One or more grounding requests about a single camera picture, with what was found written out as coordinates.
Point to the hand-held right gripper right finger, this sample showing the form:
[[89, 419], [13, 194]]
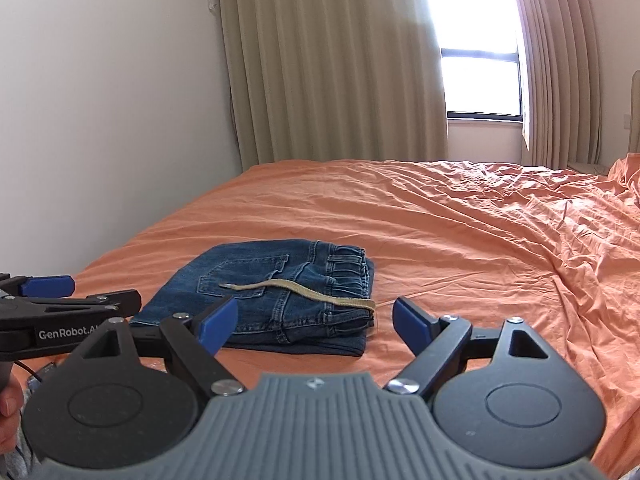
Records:
[[409, 327]]

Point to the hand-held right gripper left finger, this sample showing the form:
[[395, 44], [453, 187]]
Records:
[[217, 326]]

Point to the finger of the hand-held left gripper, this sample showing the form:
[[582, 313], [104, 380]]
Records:
[[107, 302], [47, 286]]

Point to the blue denim pants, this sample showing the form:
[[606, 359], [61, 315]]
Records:
[[250, 270]]

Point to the person's left hand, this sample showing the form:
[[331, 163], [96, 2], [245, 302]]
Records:
[[7, 410]]

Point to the bed with orange sheet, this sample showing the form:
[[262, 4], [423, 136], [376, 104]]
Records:
[[450, 235]]

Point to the wide beige curtain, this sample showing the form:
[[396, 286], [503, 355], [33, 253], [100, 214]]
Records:
[[330, 60]]

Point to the narrow beige curtain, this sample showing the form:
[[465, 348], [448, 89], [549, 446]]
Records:
[[555, 60]]

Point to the window with dark frame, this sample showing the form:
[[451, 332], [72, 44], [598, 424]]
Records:
[[480, 80]]

